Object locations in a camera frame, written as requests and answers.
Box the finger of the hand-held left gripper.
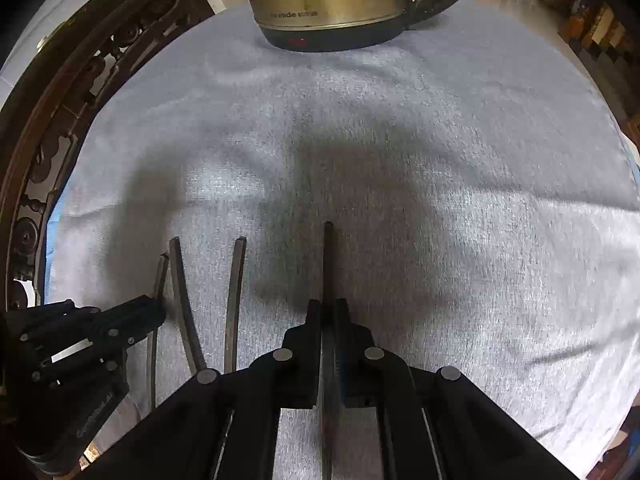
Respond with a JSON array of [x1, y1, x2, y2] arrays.
[[21, 295, 167, 389], [1, 300, 101, 333]]

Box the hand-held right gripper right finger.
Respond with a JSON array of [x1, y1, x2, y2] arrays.
[[334, 298, 577, 480]]

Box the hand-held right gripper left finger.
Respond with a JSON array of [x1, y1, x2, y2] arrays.
[[80, 299, 323, 480]]

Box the grey tablecloth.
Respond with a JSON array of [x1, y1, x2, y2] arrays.
[[46, 0, 640, 480]]

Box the carved dark wooden sideboard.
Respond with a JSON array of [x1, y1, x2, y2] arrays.
[[0, 0, 217, 312]]

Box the gold electric kettle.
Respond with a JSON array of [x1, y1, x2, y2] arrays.
[[238, 0, 487, 54]]

